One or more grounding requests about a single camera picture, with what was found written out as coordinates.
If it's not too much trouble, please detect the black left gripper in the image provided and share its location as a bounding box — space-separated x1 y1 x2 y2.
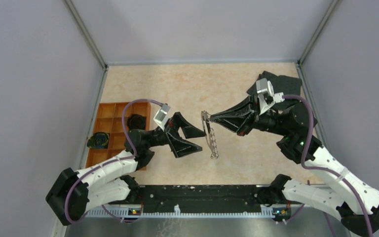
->
148 112 207 158

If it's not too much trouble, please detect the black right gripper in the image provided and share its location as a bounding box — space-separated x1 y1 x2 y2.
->
210 94 291 137

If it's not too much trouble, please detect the silver keyring chain with keys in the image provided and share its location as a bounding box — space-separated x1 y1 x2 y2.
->
201 110 220 160

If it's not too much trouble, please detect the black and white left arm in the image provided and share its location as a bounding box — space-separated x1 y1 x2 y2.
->
45 112 206 226

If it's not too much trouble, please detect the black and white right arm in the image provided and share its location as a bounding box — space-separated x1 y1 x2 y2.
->
210 94 379 237

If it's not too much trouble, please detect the folded dark grey cloth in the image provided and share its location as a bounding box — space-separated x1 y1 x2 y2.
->
246 71 302 111

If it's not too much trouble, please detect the black rosette object in tray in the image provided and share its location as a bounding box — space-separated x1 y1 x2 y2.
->
126 114 147 130

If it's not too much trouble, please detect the orange compartment tray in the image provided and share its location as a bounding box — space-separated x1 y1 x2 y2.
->
85 102 151 167

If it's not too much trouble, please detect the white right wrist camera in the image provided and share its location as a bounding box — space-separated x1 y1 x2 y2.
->
256 78 285 115

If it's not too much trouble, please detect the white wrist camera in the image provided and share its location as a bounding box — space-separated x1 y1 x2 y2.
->
256 78 285 115
153 103 171 130

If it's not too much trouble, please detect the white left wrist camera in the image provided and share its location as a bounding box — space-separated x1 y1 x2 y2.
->
153 103 171 130

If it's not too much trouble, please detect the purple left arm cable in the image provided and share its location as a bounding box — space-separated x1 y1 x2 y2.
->
63 98 166 224

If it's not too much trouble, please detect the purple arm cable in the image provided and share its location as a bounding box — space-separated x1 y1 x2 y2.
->
282 94 375 237
63 98 166 224

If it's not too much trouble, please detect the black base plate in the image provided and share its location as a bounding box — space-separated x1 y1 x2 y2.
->
108 184 303 214

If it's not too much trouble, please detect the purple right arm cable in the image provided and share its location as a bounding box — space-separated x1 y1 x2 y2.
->
282 94 375 237

